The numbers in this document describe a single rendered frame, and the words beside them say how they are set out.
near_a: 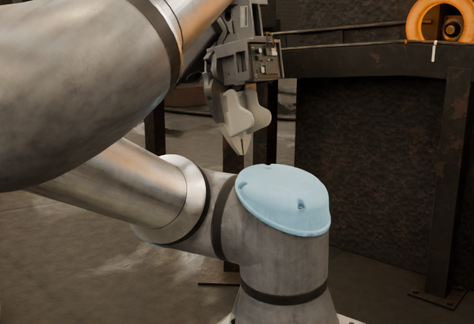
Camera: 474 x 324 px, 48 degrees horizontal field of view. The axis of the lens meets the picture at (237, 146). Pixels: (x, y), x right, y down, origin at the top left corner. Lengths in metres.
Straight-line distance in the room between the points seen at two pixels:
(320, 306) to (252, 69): 0.31
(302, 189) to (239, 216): 0.08
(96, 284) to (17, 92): 1.40
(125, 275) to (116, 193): 1.17
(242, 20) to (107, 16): 0.40
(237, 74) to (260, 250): 0.22
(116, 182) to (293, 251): 0.23
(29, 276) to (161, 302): 0.45
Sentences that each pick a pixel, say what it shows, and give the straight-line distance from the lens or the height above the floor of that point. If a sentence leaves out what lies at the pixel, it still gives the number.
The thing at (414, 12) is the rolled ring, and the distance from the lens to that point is 1.52.
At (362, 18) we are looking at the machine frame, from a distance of 1.67.
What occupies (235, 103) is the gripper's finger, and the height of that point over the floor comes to 0.69.
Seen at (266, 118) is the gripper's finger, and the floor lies 0.66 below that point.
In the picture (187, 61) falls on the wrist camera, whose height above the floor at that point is 0.73.
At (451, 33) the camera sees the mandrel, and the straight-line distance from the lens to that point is 1.58.
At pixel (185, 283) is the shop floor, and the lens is 1.65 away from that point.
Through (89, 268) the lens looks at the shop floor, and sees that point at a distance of 1.78.
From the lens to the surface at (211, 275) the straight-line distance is 1.66.
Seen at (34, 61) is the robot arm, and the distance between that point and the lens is 0.31.
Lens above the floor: 0.82
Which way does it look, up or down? 16 degrees down
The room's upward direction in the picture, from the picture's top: straight up
